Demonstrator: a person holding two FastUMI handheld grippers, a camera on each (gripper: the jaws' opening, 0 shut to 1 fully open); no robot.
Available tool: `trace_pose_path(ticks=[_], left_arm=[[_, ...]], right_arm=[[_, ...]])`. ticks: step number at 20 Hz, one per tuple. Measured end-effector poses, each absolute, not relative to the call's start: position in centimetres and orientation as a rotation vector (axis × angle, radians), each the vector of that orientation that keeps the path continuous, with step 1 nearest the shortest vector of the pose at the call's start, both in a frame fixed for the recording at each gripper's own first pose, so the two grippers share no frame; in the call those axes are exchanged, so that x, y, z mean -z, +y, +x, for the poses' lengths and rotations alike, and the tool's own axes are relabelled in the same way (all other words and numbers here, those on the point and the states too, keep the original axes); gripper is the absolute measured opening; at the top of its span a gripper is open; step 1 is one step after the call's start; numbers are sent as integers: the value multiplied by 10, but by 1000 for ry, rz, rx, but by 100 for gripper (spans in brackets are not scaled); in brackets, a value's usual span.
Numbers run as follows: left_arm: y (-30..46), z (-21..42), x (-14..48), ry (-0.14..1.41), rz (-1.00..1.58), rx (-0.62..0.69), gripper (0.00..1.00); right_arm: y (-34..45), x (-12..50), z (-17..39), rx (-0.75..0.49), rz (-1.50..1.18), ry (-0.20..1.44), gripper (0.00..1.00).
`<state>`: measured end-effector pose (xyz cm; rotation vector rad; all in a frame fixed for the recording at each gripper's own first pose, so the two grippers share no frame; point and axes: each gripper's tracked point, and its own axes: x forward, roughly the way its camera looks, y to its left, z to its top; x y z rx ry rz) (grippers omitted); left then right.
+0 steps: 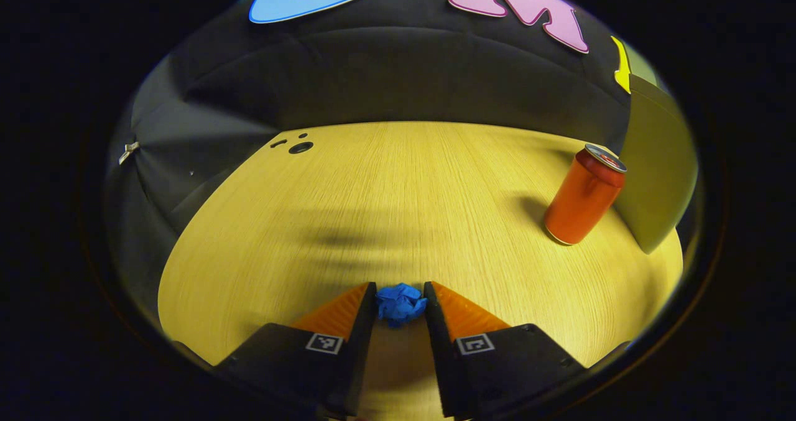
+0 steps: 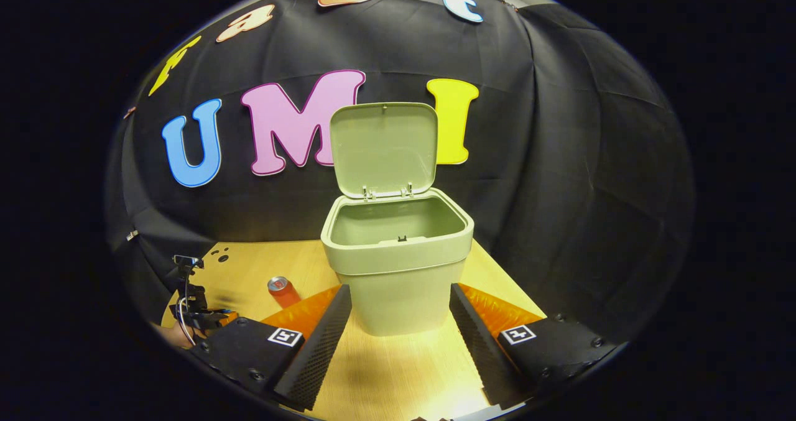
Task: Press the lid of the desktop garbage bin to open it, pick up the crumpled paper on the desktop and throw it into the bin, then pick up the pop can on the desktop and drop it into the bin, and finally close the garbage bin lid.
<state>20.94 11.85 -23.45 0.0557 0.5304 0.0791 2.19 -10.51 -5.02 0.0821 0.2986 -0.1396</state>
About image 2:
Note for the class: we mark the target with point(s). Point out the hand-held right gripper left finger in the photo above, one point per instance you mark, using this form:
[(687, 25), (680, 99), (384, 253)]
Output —
[(317, 352)]

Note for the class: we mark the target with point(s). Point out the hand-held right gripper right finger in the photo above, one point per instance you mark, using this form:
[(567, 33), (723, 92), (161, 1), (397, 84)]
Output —
[(479, 359)]

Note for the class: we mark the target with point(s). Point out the copper cloth clip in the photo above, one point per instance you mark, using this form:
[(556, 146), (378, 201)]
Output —
[(129, 112)]

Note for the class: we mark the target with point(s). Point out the wooden desktop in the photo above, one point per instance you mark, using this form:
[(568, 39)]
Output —
[(398, 365)]

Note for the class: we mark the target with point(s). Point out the green desktop garbage bin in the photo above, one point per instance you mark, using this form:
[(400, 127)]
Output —
[(398, 284)]

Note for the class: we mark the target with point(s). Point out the red pop can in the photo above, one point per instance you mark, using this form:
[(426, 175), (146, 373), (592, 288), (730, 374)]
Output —
[(285, 291)]

